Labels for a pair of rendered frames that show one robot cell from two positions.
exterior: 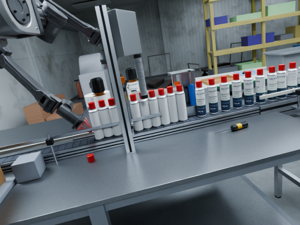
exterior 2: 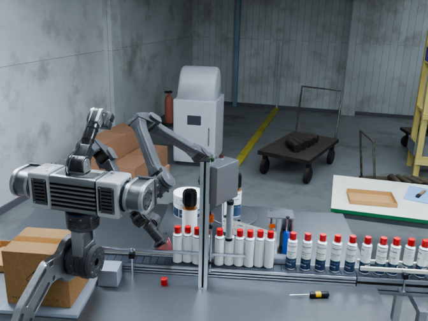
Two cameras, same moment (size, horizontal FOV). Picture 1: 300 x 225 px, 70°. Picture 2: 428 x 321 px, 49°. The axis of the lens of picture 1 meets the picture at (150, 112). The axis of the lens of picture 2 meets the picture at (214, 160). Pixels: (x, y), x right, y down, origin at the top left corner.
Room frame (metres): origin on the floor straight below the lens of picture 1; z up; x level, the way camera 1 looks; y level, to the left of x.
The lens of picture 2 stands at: (-1.01, -0.31, 2.16)
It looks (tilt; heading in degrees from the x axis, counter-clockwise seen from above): 18 degrees down; 11
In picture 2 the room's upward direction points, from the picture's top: 2 degrees clockwise
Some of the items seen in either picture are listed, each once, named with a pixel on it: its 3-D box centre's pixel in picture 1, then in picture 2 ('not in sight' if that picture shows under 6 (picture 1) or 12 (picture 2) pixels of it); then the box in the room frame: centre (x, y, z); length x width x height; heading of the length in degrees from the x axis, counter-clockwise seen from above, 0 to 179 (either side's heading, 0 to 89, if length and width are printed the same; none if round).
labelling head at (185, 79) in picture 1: (183, 93); (278, 236); (1.26, -0.22, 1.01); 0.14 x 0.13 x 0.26; 98
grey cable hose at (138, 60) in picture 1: (140, 76); (229, 220); (1.03, 0.01, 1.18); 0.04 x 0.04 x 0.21
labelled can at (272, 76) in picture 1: (272, 83); (381, 255); (1.24, -0.74, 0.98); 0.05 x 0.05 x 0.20
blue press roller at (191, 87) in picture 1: (192, 97); (285, 245); (1.22, -0.26, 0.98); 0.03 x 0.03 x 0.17
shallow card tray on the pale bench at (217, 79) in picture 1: (218, 79); (370, 197); (2.46, -0.85, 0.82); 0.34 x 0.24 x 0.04; 92
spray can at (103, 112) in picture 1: (105, 118); (187, 244); (1.11, 0.24, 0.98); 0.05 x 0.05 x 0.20
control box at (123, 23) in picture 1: (120, 35); (219, 180); (1.04, 0.07, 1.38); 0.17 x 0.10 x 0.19; 153
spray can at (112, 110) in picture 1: (114, 117); (197, 245); (1.11, 0.19, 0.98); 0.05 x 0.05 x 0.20
